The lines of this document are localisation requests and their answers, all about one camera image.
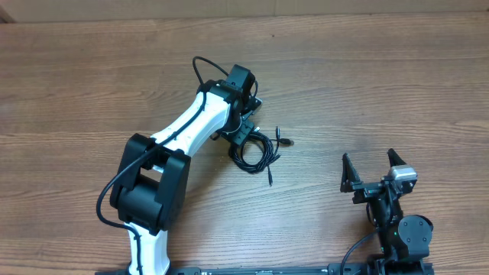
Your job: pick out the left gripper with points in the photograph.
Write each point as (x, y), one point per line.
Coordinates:
(239, 135)

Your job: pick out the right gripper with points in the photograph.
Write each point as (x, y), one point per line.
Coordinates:
(367, 191)

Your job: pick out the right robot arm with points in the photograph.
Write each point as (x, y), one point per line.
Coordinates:
(404, 239)

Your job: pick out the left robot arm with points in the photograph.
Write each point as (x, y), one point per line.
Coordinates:
(149, 188)

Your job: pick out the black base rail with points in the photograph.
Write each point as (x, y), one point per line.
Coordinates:
(331, 269)

